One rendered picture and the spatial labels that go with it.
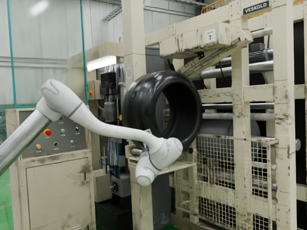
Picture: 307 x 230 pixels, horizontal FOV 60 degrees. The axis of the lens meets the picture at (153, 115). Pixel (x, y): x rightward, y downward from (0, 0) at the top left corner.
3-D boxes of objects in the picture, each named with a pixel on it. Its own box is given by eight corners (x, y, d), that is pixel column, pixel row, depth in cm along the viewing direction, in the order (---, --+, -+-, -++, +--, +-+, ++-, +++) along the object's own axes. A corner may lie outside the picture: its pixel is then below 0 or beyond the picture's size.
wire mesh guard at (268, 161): (175, 207, 241) (172, 131, 238) (176, 207, 243) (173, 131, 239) (271, 247, 171) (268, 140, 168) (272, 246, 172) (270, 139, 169)
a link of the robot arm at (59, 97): (85, 98, 123) (82, 100, 136) (54, 70, 118) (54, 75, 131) (66, 119, 120) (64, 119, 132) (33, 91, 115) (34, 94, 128)
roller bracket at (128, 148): (125, 158, 204) (124, 145, 204) (164, 150, 229) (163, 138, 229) (127, 158, 202) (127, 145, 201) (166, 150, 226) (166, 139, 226)
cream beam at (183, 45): (159, 58, 222) (158, 39, 221) (180, 60, 238) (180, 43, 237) (218, 43, 174) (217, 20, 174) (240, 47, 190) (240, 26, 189)
